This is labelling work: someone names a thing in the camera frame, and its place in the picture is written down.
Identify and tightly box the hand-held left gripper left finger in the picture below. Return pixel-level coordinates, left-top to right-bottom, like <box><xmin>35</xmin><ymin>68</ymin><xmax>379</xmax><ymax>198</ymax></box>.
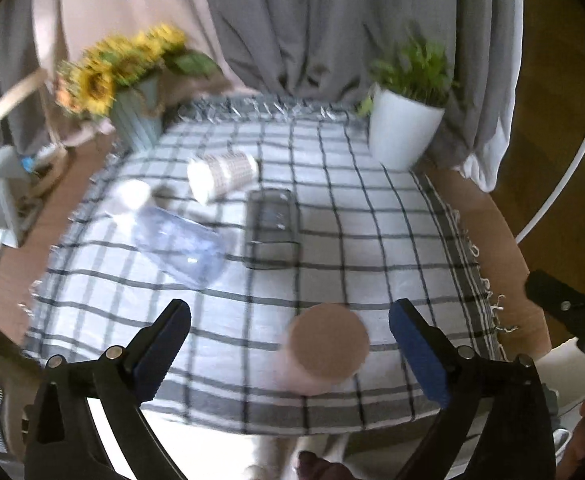
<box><xmin>22</xmin><ymin>299</ymin><xmax>193</xmax><ymax>480</ymax></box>

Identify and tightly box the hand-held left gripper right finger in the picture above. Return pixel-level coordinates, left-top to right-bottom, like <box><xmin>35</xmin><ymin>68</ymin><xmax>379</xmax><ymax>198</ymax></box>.
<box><xmin>389</xmin><ymin>299</ymin><xmax>558</xmax><ymax>480</ymax></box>

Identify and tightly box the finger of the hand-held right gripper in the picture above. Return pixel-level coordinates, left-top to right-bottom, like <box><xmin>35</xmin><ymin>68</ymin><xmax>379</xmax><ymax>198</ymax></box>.
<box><xmin>525</xmin><ymin>269</ymin><xmax>585</xmax><ymax>377</ymax></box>

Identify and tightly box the pink cup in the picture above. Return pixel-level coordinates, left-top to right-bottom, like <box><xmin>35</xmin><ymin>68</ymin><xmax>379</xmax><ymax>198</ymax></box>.
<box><xmin>274</xmin><ymin>303</ymin><xmax>371</xmax><ymax>396</ymax></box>

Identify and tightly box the patterned paper cup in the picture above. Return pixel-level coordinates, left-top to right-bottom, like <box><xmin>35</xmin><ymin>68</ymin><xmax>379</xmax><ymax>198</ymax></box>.
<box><xmin>187</xmin><ymin>150</ymin><xmax>259</xmax><ymax>205</ymax></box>

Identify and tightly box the clear plastic bottle white cap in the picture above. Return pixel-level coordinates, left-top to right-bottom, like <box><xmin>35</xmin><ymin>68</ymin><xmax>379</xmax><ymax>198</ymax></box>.
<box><xmin>114</xmin><ymin>179</ymin><xmax>229</xmax><ymax>290</ymax></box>

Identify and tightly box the checkered tablecloth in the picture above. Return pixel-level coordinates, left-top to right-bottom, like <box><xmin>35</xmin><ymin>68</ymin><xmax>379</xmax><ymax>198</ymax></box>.
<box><xmin>22</xmin><ymin>95</ymin><xmax>508</xmax><ymax>436</ymax></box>

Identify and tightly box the white hoop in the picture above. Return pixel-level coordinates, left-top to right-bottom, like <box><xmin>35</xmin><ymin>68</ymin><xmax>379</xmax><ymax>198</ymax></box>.
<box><xmin>515</xmin><ymin>52</ymin><xmax>585</xmax><ymax>246</ymax></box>

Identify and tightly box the clear drinking glass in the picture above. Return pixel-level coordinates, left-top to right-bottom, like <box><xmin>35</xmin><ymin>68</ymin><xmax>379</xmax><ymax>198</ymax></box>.
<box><xmin>243</xmin><ymin>188</ymin><xmax>302</xmax><ymax>270</ymax></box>

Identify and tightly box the green plant in white pot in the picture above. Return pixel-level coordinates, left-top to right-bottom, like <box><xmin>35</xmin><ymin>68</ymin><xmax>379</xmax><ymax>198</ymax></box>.
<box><xmin>357</xmin><ymin>27</ymin><xmax>459</xmax><ymax>171</ymax></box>

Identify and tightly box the wooden chair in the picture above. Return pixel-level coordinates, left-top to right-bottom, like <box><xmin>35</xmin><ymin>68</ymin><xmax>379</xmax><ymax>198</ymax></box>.
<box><xmin>0</xmin><ymin>67</ymin><xmax>76</xmax><ymax>198</ymax></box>

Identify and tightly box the sunflower bouquet in grey vase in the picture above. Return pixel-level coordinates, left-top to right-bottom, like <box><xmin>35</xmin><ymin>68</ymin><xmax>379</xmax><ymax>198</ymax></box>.
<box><xmin>55</xmin><ymin>24</ymin><xmax>222</xmax><ymax>153</ymax></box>

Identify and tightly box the grey curtain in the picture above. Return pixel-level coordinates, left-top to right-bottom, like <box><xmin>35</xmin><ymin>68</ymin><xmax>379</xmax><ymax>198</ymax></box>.
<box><xmin>0</xmin><ymin>0</ymin><xmax>518</xmax><ymax>193</ymax></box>

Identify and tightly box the pink curtain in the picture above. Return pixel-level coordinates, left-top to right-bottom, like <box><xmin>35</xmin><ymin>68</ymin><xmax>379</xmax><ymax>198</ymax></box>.
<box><xmin>31</xmin><ymin>0</ymin><xmax>246</xmax><ymax>111</ymax></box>

